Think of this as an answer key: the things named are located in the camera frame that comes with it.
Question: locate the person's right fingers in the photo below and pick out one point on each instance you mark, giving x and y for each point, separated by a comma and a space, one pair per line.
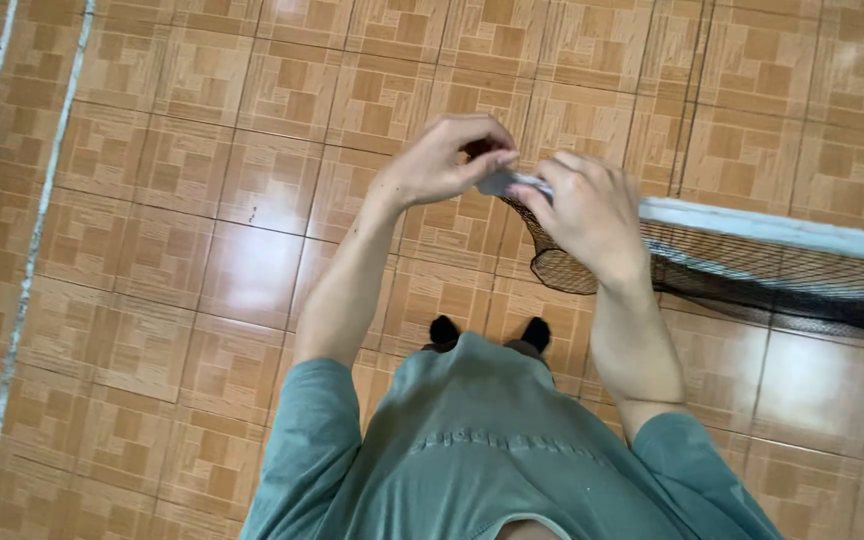
552, 184

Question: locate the person's black left shoe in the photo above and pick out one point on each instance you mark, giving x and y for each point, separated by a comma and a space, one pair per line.
443, 331

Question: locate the black net with white band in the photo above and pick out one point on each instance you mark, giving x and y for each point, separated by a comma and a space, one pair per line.
739, 259

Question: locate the person's green shirt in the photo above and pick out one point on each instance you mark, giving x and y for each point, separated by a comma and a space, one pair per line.
492, 450

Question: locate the person's right hand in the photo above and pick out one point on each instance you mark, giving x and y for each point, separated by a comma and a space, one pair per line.
593, 217

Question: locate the person's left hand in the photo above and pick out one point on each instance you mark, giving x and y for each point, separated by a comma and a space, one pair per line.
432, 165

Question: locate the person's black right shoe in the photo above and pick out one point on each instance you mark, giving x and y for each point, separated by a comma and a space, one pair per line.
536, 333

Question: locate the person's black shoe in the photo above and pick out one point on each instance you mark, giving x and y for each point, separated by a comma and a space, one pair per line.
443, 331
536, 333

